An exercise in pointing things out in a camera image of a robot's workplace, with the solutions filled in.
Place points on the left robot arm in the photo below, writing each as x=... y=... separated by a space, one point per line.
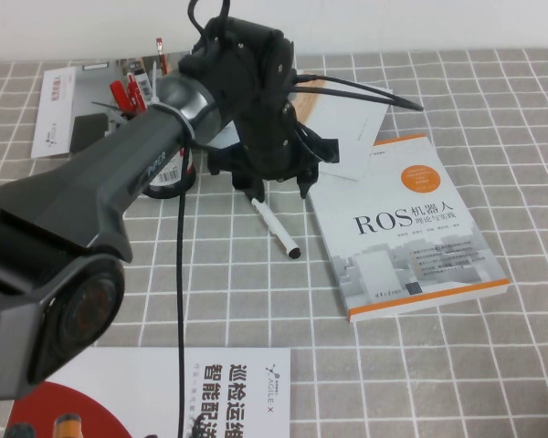
x=73 y=191

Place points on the black mesh pen holder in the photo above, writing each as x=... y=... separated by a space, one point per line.
x=173 y=175

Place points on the white zip tie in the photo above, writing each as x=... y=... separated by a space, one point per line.
x=173 y=111

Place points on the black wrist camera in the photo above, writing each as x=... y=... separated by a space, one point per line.
x=281 y=91

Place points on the brochure with desert vehicle photo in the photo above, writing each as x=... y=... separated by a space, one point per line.
x=347 y=137

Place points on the white marker with black cap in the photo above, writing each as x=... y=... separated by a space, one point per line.
x=274 y=226

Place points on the red pen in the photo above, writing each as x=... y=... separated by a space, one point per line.
x=118 y=93
x=134 y=96

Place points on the white orange ROS book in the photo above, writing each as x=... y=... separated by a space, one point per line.
x=393 y=237

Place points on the brochure with office photo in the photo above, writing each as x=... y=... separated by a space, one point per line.
x=55 y=118

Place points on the marker with barcode print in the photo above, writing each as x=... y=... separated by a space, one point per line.
x=142 y=82

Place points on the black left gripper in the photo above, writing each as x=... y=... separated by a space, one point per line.
x=237 y=91

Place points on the grey checked tablecloth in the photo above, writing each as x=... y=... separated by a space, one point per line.
x=256 y=296

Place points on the grey pen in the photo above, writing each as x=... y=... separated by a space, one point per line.
x=116 y=117

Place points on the white red AgileX brochure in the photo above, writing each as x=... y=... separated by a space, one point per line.
x=233 y=392

